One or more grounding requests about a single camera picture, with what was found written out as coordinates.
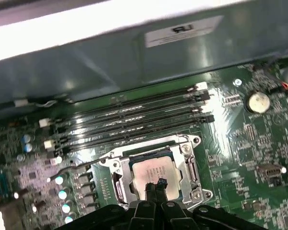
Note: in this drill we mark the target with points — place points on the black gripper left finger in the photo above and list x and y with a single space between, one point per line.
144 215

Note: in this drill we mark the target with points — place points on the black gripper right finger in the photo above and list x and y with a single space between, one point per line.
175 215

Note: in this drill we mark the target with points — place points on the metal socket cover frame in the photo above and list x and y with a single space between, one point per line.
180 172

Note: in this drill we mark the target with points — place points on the silver square CPU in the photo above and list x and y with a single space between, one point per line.
153 172

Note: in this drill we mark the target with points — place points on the CPU socket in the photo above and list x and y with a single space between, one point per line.
105 163

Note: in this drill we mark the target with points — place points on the RAM slot with black clips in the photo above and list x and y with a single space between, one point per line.
134 135
134 113

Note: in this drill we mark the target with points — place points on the green motherboard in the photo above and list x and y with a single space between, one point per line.
230 148

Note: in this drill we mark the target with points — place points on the RAM slot with white clips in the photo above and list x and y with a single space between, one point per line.
134 124
134 102

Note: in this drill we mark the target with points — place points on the silver board connector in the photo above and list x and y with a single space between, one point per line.
270 173

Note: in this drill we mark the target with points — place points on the round coin battery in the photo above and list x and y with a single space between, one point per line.
259 101

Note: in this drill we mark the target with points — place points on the black open PC case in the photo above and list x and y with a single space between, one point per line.
86 67

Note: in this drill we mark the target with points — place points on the white case label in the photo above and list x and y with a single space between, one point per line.
182 33

